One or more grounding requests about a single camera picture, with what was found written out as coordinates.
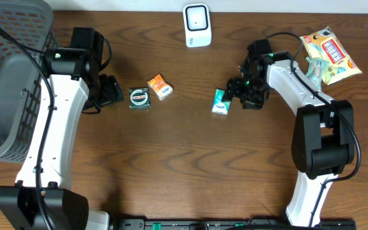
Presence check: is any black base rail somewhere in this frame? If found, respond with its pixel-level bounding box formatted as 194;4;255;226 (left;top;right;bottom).
110;218;357;230

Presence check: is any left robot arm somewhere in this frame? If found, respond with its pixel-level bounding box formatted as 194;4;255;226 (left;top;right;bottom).
0;27;124;230

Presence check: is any mint green tissue pack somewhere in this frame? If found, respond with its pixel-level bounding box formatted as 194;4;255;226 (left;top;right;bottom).
305;57;329;90

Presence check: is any grey plastic mesh basket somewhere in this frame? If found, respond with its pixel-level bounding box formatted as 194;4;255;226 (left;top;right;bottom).
0;0;58;163

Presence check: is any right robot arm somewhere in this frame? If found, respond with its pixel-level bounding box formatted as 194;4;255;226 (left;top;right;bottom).
222;39;356;227

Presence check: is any yellow orange snack bag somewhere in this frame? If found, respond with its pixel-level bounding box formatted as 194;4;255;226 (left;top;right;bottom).
300;26;362;85

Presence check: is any white barcode scanner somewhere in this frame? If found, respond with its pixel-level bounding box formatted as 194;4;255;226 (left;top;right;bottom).
183;3;212;48

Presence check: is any small orange snack packet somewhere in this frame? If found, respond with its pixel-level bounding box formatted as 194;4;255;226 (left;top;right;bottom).
148;74;174;100

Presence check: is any white teal Kleenex tissue pack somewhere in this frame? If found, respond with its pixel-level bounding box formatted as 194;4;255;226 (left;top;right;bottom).
211;89;231;115

